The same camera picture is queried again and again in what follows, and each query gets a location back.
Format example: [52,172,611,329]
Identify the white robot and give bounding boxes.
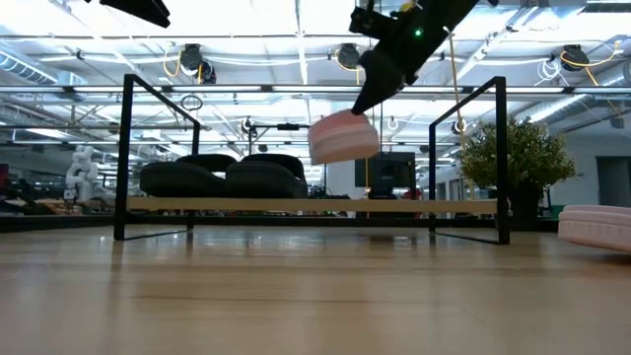
[65,145,103,203]

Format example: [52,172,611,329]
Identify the black monitor screen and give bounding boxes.
[354,151,417,199]

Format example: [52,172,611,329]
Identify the black aluminium rig frame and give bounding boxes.
[0,212,561,234]

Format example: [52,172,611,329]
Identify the yellow hanging cable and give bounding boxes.
[445,27,468,149]

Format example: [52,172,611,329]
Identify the black ceiling cable reel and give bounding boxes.
[560,43,591,73]
[336,42,362,70]
[177,42,218,85]

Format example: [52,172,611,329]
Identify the black background station frame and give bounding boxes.
[248,122,327,198]

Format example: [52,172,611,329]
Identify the green potted plant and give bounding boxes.
[457,119,579,232]

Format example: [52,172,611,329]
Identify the black rubber slide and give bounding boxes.
[139,153,238,199]
[224,153,311,200]

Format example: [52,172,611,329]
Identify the wooden shelf black metal frame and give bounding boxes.
[112,73,512,247]

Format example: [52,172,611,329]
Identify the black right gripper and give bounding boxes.
[348,0,480,117]

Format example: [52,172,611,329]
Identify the pink rubber slide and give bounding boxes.
[307,108,382,167]
[557,204,631,254]

